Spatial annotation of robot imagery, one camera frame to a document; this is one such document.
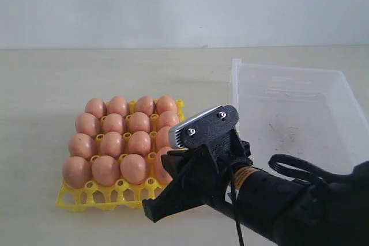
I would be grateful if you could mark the clear plastic bin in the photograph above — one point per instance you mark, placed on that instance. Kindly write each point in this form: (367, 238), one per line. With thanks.
(311, 114)

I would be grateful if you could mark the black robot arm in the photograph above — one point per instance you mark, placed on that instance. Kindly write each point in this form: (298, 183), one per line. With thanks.
(300, 205)

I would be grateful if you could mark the yellow plastic egg tray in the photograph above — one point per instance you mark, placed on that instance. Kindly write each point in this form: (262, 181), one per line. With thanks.
(122, 192)

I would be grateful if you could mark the brown egg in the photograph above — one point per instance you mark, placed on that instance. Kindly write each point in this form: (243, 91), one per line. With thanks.
(139, 143)
(96, 107)
(167, 119)
(162, 138)
(119, 105)
(76, 171)
(161, 175)
(146, 105)
(166, 103)
(82, 145)
(139, 121)
(112, 144)
(88, 124)
(105, 170)
(114, 122)
(134, 169)

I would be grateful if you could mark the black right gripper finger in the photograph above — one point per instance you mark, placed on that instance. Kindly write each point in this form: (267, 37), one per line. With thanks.
(182, 165)
(179, 197)

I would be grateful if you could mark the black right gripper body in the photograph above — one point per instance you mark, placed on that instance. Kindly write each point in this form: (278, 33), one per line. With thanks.
(210, 170)

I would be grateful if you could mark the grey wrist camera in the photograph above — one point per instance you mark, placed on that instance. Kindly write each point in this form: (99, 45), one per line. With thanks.
(203, 127)

